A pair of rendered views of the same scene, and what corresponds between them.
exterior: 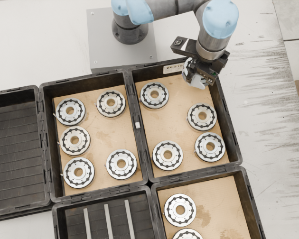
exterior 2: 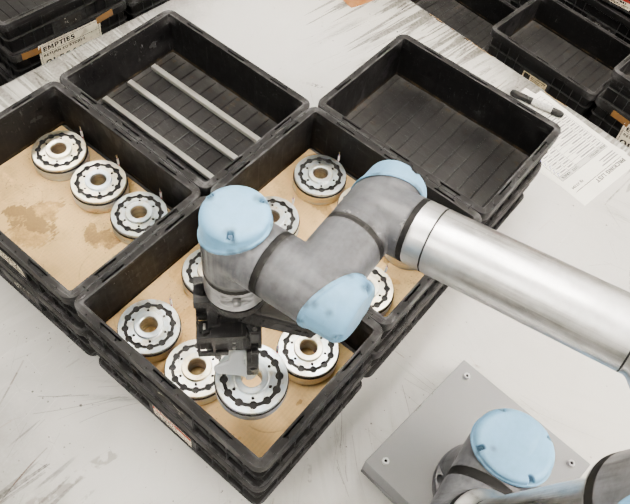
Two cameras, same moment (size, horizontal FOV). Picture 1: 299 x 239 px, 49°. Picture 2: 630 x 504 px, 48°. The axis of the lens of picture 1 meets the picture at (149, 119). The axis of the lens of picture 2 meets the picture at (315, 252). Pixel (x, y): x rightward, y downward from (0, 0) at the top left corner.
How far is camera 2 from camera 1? 0.87 m
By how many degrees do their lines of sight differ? 47
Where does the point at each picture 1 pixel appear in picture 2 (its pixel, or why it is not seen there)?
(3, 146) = (448, 154)
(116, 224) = (219, 160)
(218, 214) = (76, 252)
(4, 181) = (402, 123)
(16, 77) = not seen: hidden behind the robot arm
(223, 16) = (225, 199)
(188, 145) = (189, 318)
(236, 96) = not seen: outside the picture
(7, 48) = not seen: hidden behind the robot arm
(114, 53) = (454, 417)
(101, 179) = (283, 194)
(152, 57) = (382, 463)
